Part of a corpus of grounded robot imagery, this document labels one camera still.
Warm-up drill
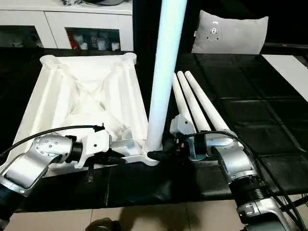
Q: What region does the white plastic table top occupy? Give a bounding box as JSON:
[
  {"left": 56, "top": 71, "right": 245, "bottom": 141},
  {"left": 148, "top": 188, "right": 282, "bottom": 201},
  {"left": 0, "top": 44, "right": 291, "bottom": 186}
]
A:
[{"left": 4, "top": 52, "right": 161, "bottom": 179}]

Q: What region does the dark robot foot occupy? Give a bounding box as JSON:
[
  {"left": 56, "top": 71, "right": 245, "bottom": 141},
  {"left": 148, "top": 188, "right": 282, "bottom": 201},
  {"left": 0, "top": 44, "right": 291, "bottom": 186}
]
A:
[{"left": 86, "top": 218, "right": 121, "bottom": 231}]

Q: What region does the black work mat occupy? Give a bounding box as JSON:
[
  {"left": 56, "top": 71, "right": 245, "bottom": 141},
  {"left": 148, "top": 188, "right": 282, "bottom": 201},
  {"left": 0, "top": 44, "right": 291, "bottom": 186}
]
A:
[{"left": 0, "top": 47, "right": 308, "bottom": 212}]

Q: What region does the red box in cabinet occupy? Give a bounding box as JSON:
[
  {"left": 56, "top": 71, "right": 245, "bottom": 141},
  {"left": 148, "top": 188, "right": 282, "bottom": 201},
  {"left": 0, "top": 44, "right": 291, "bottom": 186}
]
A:
[{"left": 67, "top": 33, "right": 76, "bottom": 50}]

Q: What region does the grey cushion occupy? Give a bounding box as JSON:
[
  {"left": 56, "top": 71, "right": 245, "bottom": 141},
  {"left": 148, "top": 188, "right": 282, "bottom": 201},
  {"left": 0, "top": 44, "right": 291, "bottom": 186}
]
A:
[{"left": 191, "top": 10, "right": 269, "bottom": 55}]

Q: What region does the tall black cabinet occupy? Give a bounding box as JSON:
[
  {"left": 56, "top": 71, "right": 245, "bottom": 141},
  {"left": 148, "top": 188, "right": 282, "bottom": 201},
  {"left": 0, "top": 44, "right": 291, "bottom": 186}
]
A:
[{"left": 132, "top": 0, "right": 203, "bottom": 54}]

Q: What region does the white flat board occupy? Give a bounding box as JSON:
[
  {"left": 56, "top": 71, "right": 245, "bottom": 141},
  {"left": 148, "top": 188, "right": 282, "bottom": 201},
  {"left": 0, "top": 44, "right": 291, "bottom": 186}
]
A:
[{"left": 262, "top": 54, "right": 308, "bottom": 94}]

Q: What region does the black bar with red mark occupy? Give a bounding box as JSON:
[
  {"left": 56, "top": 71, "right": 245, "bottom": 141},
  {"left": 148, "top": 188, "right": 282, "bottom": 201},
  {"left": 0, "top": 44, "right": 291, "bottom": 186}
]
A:
[{"left": 264, "top": 42, "right": 308, "bottom": 48}]

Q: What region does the white cabinet with glass doors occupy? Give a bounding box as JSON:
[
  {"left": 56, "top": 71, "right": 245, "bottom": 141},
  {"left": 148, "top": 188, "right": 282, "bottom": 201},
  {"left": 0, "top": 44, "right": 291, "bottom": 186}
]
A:
[{"left": 0, "top": 0, "right": 134, "bottom": 51}]

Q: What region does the round grey appliance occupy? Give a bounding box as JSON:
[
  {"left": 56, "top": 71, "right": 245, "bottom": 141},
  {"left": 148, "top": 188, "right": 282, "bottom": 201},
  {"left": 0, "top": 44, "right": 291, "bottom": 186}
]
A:
[{"left": 83, "top": 0, "right": 124, "bottom": 6}]

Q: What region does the black clutter pile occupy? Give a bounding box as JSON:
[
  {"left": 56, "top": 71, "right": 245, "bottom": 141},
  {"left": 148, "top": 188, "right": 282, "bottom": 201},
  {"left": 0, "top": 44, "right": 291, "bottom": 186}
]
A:
[{"left": 60, "top": 0, "right": 84, "bottom": 7}]

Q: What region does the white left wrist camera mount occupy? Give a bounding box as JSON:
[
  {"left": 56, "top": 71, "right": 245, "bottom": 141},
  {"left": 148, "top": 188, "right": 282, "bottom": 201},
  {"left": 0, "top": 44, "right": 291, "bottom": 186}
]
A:
[{"left": 76, "top": 129, "right": 112, "bottom": 169}]

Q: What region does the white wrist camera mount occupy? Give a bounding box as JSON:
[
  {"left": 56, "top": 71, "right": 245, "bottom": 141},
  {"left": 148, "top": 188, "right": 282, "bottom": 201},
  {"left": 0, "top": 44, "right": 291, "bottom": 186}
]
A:
[
  {"left": 76, "top": 129, "right": 112, "bottom": 169},
  {"left": 169, "top": 115, "right": 208, "bottom": 161}
]

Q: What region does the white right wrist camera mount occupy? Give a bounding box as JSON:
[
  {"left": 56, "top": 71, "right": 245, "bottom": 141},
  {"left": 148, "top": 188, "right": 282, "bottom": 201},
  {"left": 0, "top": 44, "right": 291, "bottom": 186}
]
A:
[{"left": 169, "top": 115, "right": 208, "bottom": 161}]

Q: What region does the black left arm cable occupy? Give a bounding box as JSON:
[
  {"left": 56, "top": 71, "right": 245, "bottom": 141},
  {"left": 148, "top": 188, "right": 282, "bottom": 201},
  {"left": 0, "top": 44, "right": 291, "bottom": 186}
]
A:
[{"left": 0, "top": 124, "right": 105, "bottom": 157}]

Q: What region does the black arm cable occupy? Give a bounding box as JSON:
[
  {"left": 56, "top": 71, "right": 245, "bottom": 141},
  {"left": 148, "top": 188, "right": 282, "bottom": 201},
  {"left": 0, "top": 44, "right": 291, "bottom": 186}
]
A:
[
  {"left": 186, "top": 129, "right": 308, "bottom": 231},
  {"left": 0, "top": 124, "right": 105, "bottom": 157}
]

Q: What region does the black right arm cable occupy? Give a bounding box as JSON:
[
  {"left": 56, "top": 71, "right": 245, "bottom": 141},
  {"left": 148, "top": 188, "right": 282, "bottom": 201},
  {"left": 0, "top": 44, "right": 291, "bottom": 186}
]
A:
[{"left": 186, "top": 129, "right": 308, "bottom": 231}]

